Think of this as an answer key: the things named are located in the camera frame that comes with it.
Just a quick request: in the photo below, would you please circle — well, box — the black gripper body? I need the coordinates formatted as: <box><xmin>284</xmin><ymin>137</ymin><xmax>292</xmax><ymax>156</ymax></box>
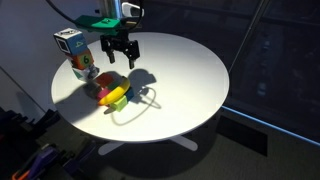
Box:
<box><xmin>99</xmin><ymin>29</ymin><xmax>140</xmax><ymax>57</ymax></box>

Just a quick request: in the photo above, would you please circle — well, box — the yellow banana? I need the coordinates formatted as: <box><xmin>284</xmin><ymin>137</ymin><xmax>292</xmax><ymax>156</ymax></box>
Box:
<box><xmin>97</xmin><ymin>75</ymin><xmax>131</xmax><ymax>107</ymax></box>

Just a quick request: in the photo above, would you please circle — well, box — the green block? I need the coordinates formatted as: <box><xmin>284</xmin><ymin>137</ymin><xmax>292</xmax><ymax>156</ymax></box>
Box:
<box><xmin>106</xmin><ymin>77</ymin><xmax>123</xmax><ymax>91</ymax></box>

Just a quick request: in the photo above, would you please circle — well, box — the blue block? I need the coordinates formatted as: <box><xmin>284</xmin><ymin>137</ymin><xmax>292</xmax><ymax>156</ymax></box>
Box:
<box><xmin>123</xmin><ymin>86</ymin><xmax>135</xmax><ymax>102</ymax></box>

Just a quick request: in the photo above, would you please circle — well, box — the grey block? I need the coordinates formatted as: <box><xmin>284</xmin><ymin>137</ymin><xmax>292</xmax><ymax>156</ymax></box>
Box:
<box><xmin>83</xmin><ymin>81</ymin><xmax>103</xmax><ymax>100</ymax></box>

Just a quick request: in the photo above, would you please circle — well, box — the magenta block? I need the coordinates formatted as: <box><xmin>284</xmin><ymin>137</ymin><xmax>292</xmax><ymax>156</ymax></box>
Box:
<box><xmin>96</xmin><ymin>87</ymin><xmax>113</xmax><ymax>101</ymax></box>

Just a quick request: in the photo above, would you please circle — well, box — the yellow-green block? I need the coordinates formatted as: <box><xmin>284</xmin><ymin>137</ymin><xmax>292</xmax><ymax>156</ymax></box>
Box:
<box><xmin>109</xmin><ymin>95</ymin><xmax>129</xmax><ymax>113</ymax></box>

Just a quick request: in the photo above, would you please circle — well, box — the orange green printed cube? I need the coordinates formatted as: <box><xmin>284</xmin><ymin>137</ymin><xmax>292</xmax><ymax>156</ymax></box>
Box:
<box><xmin>67</xmin><ymin>49</ymin><xmax>95</xmax><ymax>71</ymax></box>

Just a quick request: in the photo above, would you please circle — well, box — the white teal printed cube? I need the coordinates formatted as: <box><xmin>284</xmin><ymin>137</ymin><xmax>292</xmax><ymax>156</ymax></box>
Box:
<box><xmin>71</xmin><ymin>64</ymin><xmax>101</xmax><ymax>81</ymax></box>

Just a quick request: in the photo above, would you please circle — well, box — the black bar clamp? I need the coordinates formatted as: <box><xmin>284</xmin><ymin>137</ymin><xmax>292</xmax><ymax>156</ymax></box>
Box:
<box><xmin>32</xmin><ymin>107</ymin><xmax>63</xmax><ymax>132</ymax></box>

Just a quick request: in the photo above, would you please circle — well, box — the white table base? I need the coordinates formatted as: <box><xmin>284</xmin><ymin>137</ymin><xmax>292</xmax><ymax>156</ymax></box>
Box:
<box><xmin>97</xmin><ymin>134</ymin><xmax>199</xmax><ymax>157</ymax></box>

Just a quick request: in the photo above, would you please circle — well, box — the purple clamp with orange trigger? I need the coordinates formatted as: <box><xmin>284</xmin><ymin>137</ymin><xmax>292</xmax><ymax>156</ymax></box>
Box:
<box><xmin>11</xmin><ymin>143</ymin><xmax>60</xmax><ymax>180</ymax></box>

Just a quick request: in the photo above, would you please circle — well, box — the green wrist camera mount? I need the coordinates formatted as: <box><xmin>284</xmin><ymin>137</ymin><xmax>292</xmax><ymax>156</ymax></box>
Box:
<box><xmin>74</xmin><ymin>14</ymin><xmax>122</xmax><ymax>35</ymax></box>

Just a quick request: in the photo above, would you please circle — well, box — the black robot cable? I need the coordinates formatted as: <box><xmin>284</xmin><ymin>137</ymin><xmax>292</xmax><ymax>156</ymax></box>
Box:
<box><xmin>45</xmin><ymin>0</ymin><xmax>145</xmax><ymax>34</ymax></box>

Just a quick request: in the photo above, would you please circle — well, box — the blue window frame rail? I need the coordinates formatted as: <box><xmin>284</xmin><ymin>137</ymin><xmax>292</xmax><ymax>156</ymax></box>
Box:
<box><xmin>221</xmin><ymin>104</ymin><xmax>320</xmax><ymax>148</ymax></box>

